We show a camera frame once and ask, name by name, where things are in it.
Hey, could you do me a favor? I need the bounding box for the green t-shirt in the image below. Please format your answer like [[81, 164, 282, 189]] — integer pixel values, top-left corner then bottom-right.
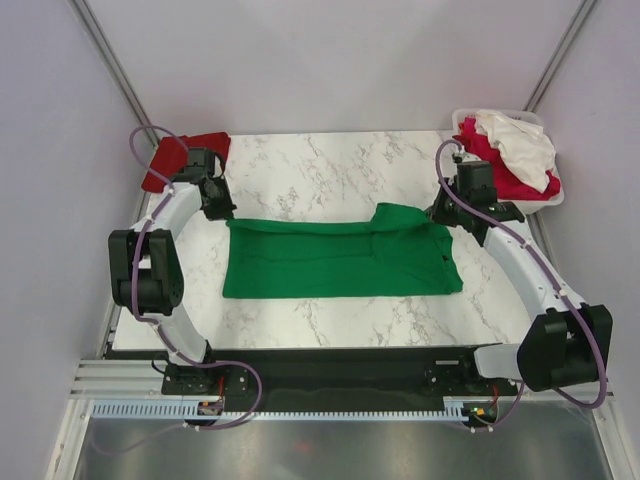
[[222, 203, 463, 300]]

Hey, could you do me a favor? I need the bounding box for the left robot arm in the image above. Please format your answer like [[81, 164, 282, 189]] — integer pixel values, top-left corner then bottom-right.
[[108, 148, 236, 395]]

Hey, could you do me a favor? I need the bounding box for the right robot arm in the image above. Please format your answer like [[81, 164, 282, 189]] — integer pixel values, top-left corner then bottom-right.
[[428, 161, 613, 394]]

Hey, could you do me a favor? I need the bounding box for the red t-shirt in basket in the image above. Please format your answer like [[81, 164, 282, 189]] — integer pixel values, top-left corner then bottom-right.
[[452, 115, 562, 201]]

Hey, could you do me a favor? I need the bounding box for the white plastic laundry basket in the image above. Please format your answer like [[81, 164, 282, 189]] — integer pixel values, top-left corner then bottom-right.
[[452, 108, 565, 215]]

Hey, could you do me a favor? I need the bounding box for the folded dark red t-shirt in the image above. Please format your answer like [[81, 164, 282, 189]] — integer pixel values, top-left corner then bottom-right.
[[141, 132, 231, 194]]

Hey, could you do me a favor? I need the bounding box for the white t-shirt in basket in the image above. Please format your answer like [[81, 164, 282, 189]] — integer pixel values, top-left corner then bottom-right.
[[474, 110, 556, 193]]

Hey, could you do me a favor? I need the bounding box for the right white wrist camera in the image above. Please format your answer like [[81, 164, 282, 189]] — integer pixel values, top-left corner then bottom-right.
[[451, 149, 474, 164]]

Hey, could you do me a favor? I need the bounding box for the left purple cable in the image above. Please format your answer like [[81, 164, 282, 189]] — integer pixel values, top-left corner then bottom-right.
[[128, 123, 221, 371]]

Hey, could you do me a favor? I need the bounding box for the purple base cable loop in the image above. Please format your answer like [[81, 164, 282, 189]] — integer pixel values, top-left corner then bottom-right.
[[182, 359, 267, 435]]

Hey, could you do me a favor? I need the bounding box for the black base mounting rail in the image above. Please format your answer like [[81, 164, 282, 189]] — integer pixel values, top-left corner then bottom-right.
[[159, 342, 576, 414]]

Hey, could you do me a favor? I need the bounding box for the right aluminium frame post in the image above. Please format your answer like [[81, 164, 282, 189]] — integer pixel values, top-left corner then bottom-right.
[[524, 0, 600, 112]]

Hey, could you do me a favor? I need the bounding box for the aluminium frame post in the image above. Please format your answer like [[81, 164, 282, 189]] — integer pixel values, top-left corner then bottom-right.
[[524, 0, 600, 112], [69, 0, 151, 125]]

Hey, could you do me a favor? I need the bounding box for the left aluminium frame post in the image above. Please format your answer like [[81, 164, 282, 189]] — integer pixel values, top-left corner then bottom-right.
[[69, 0, 151, 125]]

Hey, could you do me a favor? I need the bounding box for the white slotted cable duct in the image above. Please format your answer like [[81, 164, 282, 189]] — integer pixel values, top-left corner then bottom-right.
[[90, 398, 486, 423]]

